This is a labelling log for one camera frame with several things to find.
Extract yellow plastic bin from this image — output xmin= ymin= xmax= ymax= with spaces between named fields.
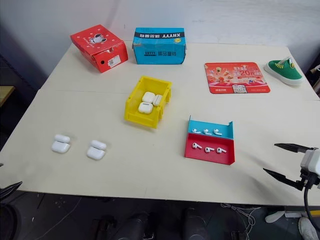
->
xmin=124 ymin=75 xmax=173 ymax=130

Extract wooden furniture piece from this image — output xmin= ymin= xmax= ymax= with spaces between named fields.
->
xmin=0 ymin=85 xmax=16 ymax=107

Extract white slipper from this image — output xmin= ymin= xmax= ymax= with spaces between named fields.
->
xmin=264 ymin=211 xmax=286 ymax=224

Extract dark rounded shape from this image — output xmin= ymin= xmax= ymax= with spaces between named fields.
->
xmin=181 ymin=207 xmax=210 ymax=240
xmin=125 ymin=211 xmax=158 ymax=240

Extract green canvas shoe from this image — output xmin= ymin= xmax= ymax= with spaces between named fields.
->
xmin=264 ymin=56 xmax=306 ymax=87

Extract red printed mouse pad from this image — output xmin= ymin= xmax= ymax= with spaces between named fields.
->
xmin=204 ymin=61 xmax=272 ymax=95

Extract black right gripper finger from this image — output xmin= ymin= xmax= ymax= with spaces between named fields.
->
xmin=262 ymin=168 xmax=304 ymax=192
xmin=273 ymin=143 xmax=315 ymax=154

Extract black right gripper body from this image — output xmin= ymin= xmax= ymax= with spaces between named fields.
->
xmin=298 ymin=167 xmax=320 ymax=192

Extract blue printed shoe box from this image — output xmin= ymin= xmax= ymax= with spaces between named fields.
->
xmin=132 ymin=27 xmax=188 ymax=65

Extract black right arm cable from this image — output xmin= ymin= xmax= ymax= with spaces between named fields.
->
xmin=303 ymin=185 xmax=320 ymax=240

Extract red plastic tray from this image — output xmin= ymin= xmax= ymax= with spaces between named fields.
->
xmin=184 ymin=132 xmax=237 ymax=166

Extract white sneaker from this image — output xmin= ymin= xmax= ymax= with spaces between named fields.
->
xmin=298 ymin=216 xmax=320 ymax=240

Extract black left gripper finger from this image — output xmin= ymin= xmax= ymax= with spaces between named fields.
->
xmin=0 ymin=181 xmax=24 ymax=201

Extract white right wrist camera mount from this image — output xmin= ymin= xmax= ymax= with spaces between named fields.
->
xmin=299 ymin=147 xmax=320 ymax=179

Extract red cartoon shoe box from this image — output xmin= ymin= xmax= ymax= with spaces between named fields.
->
xmin=70 ymin=24 xmax=129 ymax=74

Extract blue plastic tray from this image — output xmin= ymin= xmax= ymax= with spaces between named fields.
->
xmin=187 ymin=115 xmax=234 ymax=140

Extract dark round object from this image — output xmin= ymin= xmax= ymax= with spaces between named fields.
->
xmin=0 ymin=203 xmax=20 ymax=240

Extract white floor cables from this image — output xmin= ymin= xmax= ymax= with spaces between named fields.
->
xmin=221 ymin=203 xmax=262 ymax=227

